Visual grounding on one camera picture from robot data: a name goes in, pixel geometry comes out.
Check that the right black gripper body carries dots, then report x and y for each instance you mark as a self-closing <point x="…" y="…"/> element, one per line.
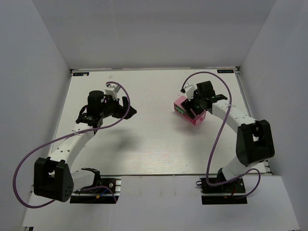
<point x="193" y="106"/>

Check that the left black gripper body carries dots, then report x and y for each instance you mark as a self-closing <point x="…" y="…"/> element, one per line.
<point x="120" y="108"/>

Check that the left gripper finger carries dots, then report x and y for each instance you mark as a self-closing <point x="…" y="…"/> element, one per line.
<point x="125" y="103"/>
<point x="122" y="111"/>

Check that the pink plastic box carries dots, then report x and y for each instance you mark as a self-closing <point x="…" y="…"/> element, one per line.
<point x="198" y="118"/>

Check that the green arch wood block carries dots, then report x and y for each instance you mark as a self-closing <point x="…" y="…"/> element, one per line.
<point x="179" y="110"/>

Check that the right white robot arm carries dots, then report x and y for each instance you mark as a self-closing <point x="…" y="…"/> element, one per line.
<point x="254" y="142"/>

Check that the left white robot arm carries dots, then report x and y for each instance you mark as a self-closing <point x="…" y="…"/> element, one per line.
<point x="53" y="178"/>

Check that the right blue table label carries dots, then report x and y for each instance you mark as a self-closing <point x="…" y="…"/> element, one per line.
<point x="225" y="71"/>

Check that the blue table label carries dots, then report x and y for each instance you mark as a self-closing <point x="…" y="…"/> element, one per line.
<point x="225" y="71"/>
<point x="80" y="74"/>

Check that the left blue table label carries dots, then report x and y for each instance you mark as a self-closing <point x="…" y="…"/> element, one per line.
<point x="80" y="74"/>

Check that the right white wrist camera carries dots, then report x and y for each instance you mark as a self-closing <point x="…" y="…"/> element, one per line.
<point x="188" y="89"/>

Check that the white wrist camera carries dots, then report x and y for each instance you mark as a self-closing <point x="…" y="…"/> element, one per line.
<point x="112" y="89"/>
<point x="188" y="89"/>

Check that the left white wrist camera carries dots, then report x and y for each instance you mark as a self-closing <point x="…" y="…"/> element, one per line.
<point x="112" y="89"/>

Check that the aluminium table edge rail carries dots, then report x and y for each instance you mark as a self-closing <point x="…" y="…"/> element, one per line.
<point x="246" y="98"/>

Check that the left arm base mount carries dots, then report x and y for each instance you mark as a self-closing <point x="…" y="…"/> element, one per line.
<point x="106" y="191"/>

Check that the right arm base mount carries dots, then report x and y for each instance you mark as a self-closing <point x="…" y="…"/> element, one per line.
<point x="228" y="194"/>

